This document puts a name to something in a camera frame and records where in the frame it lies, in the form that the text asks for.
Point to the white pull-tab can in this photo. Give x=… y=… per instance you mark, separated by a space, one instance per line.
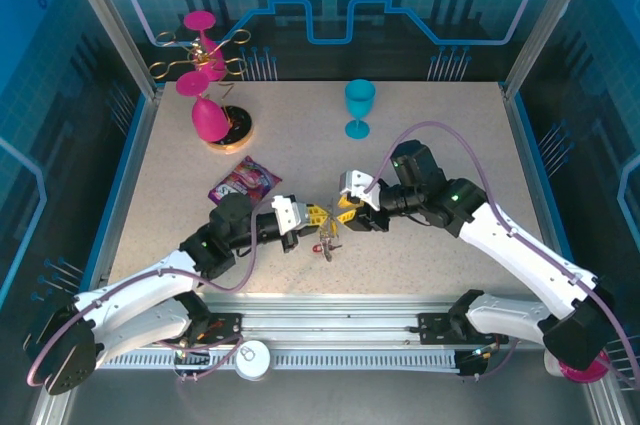
x=252 y=359

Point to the red carabiner clip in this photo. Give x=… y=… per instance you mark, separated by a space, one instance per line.
x=316 y=248

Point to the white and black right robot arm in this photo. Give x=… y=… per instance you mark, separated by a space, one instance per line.
x=515 y=250

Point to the aluminium mounting rail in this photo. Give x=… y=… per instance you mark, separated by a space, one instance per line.
x=325 y=307

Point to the pink plastic goblet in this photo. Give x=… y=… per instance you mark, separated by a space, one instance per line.
x=200 y=21
x=209 y=120

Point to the purple snack packet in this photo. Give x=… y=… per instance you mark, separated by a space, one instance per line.
x=247 y=177

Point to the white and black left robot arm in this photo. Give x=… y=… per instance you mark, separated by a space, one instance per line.
x=135 y=290

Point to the round dark rack base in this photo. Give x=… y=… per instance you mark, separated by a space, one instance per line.
x=241 y=127

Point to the white paper cup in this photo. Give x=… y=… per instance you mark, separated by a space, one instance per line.
x=551 y=366

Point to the pink bowl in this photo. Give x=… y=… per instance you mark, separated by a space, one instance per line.
x=585 y=375

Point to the aluminium frame post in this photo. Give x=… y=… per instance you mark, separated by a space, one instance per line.
x=550 y=15
x=105 y=15

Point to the teal plastic goblet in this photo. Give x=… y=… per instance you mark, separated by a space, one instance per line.
x=359 y=97

